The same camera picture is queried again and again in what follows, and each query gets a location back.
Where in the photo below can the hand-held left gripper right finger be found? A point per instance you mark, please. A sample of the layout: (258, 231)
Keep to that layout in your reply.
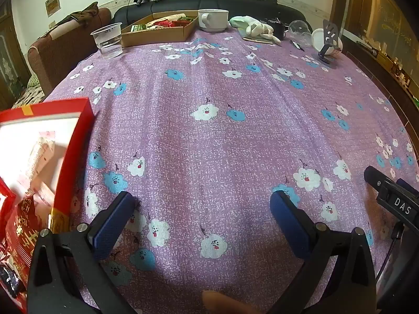
(288, 224)

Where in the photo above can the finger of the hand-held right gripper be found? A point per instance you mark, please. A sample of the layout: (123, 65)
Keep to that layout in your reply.
(372, 174)

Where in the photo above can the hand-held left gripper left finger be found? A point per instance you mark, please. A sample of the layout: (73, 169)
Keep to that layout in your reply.
(111, 224)

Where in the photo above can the large red snack packet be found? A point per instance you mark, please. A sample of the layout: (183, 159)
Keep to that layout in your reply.
(23, 235)

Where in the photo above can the pink white snack packet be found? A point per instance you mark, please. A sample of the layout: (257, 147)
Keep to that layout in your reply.
(41, 153)
(42, 197)

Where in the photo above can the red gift box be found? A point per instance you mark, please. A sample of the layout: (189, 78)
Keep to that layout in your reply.
(76, 127)

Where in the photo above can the pile of wrapped snacks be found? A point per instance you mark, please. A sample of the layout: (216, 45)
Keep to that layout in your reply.
(163, 22)

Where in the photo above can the person's left hand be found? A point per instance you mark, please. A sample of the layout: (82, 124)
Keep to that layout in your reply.
(226, 304)

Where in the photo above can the purple floral tablecloth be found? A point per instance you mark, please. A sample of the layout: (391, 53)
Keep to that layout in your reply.
(209, 153)

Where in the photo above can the dark snack packet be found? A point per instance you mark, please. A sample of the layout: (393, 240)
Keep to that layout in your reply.
(8, 278)

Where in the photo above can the white paper bowl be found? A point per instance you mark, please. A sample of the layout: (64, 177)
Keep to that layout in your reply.
(319, 41)

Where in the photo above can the black phone stand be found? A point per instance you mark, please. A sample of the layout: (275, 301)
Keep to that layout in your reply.
(330, 34)

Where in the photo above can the black pen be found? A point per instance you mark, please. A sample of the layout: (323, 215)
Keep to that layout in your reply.
(297, 45)

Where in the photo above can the patterned blanket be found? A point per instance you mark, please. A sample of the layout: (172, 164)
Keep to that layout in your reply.
(31, 93)

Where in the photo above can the small black container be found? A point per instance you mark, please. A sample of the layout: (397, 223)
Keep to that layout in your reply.
(278, 29)

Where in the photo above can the thin notebook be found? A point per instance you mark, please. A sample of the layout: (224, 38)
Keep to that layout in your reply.
(258, 40)

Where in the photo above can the brown armchair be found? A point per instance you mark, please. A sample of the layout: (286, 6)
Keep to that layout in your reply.
(59, 52)

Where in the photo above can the clear plastic water cup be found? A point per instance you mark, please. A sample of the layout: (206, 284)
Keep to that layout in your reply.
(108, 41)

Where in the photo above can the pale cloth gloves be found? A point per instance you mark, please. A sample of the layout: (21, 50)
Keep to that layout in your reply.
(255, 27)

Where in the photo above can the cardboard tray box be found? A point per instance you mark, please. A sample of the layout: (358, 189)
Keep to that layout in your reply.
(163, 37)

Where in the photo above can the wooden glass-door cabinet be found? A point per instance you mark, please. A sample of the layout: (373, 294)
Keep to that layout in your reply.
(9, 55)

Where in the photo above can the brown jacket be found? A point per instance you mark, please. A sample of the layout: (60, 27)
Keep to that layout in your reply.
(83, 13)

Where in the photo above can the white mug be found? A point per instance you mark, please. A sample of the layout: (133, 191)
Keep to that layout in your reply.
(214, 19)

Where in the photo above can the black leather sofa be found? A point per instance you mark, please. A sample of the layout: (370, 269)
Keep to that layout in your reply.
(183, 5)

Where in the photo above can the dark wooden door frame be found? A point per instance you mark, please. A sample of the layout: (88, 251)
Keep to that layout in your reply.
(376, 13)

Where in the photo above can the wall socket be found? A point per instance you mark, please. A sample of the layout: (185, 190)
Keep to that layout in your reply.
(52, 24)

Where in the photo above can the small wall plaque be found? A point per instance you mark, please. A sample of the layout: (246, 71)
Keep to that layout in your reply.
(52, 5)

